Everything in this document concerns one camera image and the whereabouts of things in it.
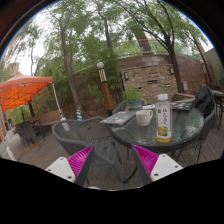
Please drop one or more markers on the black wall lamp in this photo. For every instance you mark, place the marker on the black wall lamp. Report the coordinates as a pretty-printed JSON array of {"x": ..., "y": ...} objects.
[
  {"x": 171, "y": 70},
  {"x": 126, "y": 76}
]

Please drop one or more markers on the grey laptop with stickers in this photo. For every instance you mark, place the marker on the grey laptop with stickers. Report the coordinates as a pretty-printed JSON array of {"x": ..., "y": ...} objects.
[{"x": 118, "y": 118}]

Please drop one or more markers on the grey chair behind plant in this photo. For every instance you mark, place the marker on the grey chair behind plant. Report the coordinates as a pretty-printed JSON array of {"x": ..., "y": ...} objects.
[{"x": 120, "y": 106}]

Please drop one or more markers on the grey wicker chair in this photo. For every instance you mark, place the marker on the grey wicker chair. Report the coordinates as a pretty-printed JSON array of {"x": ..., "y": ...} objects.
[{"x": 76, "y": 133}]

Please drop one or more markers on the wooden bench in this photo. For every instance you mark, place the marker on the wooden bench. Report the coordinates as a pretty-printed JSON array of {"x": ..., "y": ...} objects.
[{"x": 50, "y": 117}]

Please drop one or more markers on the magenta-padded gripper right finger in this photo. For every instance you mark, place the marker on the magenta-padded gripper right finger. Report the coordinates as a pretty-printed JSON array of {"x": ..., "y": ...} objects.
[{"x": 165, "y": 166}]

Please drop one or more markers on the orange canopy tent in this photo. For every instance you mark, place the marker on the orange canopy tent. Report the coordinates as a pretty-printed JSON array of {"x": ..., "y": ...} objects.
[{"x": 23, "y": 90}]

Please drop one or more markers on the white ribbed mug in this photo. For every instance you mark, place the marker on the white ribbed mug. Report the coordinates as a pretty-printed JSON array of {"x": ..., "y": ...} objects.
[{"x": 142, "y": 118}]

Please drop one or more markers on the black jacket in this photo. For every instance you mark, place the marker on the black jacket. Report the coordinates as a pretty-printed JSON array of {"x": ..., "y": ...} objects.
[{"x": 204, "y": 100}]

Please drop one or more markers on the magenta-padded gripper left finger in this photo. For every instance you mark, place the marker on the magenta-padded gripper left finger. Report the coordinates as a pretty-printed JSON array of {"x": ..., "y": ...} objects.
[{"x": 60, "y": 166}]

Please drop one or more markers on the clear drink bottle white cap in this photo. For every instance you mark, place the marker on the clear drink bottle white cap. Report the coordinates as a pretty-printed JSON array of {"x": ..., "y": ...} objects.
[{"x": 163, "y": 120}]

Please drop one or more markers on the blue yellow striped bollard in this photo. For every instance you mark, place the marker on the blue yellow striped bollard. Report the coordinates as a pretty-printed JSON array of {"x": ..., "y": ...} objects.
[{"x": 79, "y": 114}]

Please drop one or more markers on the black metal chair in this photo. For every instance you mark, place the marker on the black metal chair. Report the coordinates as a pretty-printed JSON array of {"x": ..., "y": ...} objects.
[{"x": 218, "y": 103}]

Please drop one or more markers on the tall slanting tree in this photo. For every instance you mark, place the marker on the tall slanting tree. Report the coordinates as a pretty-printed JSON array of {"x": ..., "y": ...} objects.
[{"x": 68, "y": 66}]

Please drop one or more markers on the dark-trunk tree by wall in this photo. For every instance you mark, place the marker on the dark-trunk tree by wall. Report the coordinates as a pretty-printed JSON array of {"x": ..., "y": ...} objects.
[{"x": 176, "y": 70}]

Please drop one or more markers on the wooden lamp post globe light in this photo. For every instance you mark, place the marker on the wooden lamp post globe light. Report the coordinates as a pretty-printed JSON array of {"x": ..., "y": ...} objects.
[{"x": 106, "y": 95}]

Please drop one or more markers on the grey chair under jacket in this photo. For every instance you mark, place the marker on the grey chair under jacket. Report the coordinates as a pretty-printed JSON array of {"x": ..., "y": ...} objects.
[{"x": 200, "y": 133}]

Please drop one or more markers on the green plant in blue pot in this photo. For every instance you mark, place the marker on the green plant in blue pot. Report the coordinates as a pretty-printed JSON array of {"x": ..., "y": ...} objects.
[{"x": 134, "y": 98}]

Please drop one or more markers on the dark patio chair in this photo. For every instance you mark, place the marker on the dark patio chair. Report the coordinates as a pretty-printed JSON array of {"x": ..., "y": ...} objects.
[{"x": 28, "y": 131}]

